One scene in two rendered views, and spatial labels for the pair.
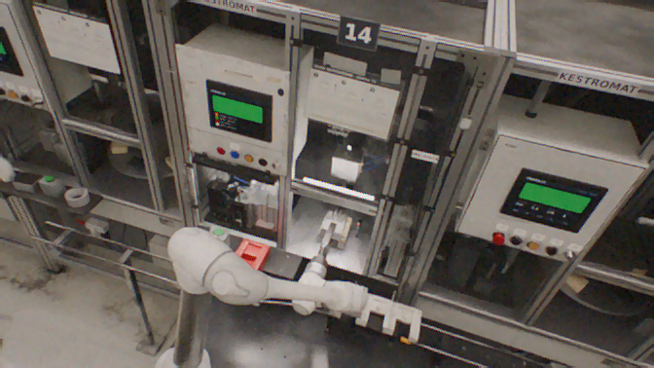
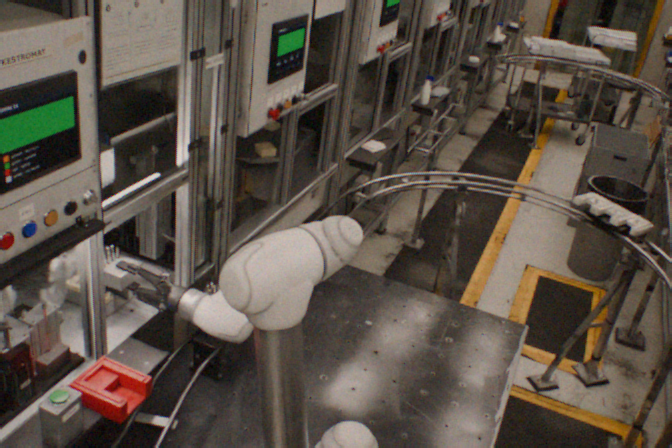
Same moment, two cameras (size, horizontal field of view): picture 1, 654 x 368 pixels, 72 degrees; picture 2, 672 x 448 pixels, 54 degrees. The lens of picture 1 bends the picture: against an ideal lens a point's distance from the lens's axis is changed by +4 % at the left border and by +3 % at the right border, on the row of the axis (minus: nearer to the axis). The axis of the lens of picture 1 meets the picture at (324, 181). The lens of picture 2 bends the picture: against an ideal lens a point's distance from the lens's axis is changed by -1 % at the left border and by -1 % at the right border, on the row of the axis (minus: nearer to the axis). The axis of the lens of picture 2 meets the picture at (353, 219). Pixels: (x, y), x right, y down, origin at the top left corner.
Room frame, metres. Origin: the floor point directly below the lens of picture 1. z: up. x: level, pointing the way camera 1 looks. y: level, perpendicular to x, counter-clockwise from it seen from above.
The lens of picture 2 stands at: (0.59, 1.46, 2.18)
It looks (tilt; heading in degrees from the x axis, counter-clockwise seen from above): 28 degrees down; 276
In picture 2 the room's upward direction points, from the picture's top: 9 degrees clockwise
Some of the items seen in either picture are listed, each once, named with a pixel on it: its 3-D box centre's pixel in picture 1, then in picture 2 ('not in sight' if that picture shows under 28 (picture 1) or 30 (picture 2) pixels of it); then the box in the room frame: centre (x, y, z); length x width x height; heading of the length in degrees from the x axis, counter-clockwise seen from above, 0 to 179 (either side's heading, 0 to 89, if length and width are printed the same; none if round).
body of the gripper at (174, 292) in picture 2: (320, 259); (171, 295); (1.21, -0.03, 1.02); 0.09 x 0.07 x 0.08; 168
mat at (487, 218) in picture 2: not in sight; (507, 153); (-0.17, -4.51, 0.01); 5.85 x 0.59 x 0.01; 78
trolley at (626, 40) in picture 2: not in sight; (602, 71); (-1.24, -6.55, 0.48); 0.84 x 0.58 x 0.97; 86
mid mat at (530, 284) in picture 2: not in sight; (558, 316); (-0.39, -1.94, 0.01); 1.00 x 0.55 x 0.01; 78
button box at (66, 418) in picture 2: (220, 239); (58, 415); (1.29, 0.44, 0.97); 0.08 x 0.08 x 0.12; 78
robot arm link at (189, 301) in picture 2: (315, 273); (193, 305); (1.14, -0.01, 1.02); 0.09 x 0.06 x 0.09; 78
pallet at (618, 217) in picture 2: not in sight; (610, 217); (-0.37, -1.61, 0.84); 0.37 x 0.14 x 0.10; 136
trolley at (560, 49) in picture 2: not in sight; (555, 87); (-0.57, -5.39, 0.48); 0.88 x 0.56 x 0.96; 6
